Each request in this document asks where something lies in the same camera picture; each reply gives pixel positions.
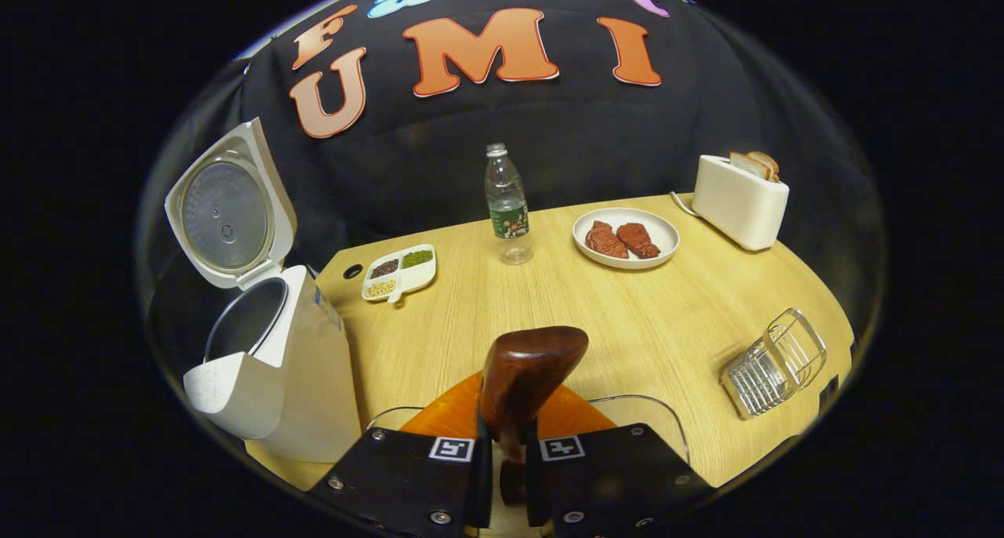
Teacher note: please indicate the dark bean pile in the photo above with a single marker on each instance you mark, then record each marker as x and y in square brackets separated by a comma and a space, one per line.
[384, 268]

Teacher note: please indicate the white toaster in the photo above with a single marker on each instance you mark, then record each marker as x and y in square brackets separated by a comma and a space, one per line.
[737, 205]

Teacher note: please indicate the white rice cooker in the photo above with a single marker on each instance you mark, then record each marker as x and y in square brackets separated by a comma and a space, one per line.
[306, 381]

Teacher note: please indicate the brown wooden spoon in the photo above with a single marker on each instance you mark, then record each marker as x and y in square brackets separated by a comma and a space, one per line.
[525, 365]

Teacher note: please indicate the yellow bean pile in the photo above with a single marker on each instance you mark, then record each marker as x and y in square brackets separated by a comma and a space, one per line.
[381, 288]

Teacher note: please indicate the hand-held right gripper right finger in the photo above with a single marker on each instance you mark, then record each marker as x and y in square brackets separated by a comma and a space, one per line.
[536, 483]

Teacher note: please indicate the red meat slice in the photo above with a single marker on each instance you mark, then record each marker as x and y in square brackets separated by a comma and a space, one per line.
[605, 241]
[638, 240]

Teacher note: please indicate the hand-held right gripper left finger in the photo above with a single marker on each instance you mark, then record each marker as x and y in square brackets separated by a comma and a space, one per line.
[478, 483]

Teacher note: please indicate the green bean pile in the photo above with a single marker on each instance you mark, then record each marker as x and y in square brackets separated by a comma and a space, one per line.
[417, 258]

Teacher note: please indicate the white round plate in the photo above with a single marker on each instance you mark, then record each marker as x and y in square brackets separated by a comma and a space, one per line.
[663, 236]

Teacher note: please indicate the clear plastic water bottle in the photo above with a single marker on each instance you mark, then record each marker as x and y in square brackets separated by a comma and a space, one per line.
[508, 209]

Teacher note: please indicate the white divided dish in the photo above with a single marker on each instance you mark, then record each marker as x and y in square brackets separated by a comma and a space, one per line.
[416, 275]

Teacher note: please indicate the clear glass bowl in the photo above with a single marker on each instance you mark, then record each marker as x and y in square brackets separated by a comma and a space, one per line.
[667, 420]

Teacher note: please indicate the black table grommet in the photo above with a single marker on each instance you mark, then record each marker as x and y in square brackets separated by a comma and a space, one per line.
[353, 271]

